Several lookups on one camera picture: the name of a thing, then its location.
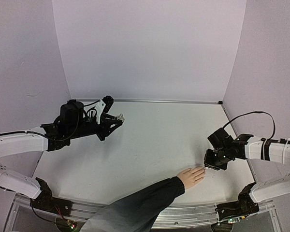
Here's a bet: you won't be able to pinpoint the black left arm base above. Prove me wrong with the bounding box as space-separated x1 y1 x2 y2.
30 177 73 217

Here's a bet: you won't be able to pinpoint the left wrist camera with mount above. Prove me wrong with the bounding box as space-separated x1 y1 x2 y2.
86 95 114 125

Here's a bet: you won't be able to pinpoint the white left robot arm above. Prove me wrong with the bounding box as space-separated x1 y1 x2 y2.
0 96 124 211

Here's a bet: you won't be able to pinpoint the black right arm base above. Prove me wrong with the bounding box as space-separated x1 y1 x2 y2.
215 193 260 221

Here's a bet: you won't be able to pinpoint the mannequin hand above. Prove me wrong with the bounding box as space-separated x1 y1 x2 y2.
177 167 205 189

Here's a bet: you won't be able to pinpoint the dark sleeved forearm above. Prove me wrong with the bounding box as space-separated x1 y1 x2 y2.
80 176 185 232

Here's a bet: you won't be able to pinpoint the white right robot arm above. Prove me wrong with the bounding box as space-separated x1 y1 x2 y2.
204 128 290 203

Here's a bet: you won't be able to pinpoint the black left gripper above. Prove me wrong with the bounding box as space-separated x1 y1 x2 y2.
69 115 123 142

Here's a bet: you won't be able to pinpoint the aluminium table frame rail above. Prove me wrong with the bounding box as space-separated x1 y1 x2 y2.
4 193 282 232

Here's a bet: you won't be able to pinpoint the glitter nail polish bottle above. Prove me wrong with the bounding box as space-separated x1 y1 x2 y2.
116 114 125 122

